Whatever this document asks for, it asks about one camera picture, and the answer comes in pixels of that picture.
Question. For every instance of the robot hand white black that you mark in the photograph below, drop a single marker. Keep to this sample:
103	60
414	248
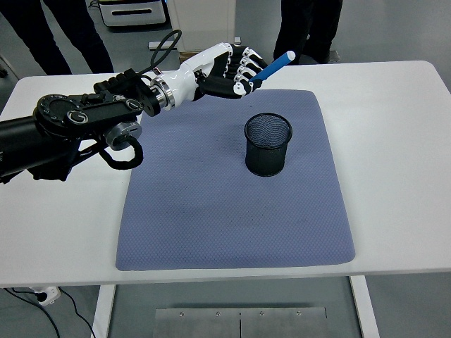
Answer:
201	67

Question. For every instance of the blue marker pen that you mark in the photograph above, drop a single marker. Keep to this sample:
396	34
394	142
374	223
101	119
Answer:
276	65

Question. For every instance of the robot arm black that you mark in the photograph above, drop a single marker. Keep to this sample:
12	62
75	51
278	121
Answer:
70	116

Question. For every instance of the black mesh pen holder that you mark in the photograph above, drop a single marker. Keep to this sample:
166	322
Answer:
266	158

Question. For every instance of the cardboard box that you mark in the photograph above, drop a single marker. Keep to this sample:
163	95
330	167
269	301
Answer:
186	58

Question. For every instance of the white cabinet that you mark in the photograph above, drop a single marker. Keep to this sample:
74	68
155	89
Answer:
204	21

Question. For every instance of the grey metal base bar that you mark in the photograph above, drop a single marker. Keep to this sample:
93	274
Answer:
155	45

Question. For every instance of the white appliance with black slot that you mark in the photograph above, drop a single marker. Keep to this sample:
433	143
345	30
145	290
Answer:
134	14

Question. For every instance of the person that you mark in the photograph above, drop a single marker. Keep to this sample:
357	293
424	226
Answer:
310	24
77	38

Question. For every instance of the small grey floor plate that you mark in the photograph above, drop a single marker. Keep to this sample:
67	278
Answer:
336	56

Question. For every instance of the blue-grey textured mat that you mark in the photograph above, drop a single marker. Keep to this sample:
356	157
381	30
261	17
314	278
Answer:
229	218

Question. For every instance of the black chair base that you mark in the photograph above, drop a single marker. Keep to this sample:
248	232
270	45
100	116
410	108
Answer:
3	68

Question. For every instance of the grey metal plate with screws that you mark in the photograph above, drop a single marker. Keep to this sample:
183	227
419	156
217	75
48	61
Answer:
239	324

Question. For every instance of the white table leg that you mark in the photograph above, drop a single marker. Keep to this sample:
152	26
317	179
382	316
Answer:
364	310
104	313

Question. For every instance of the white power strip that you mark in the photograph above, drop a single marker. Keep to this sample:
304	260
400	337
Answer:
49	294

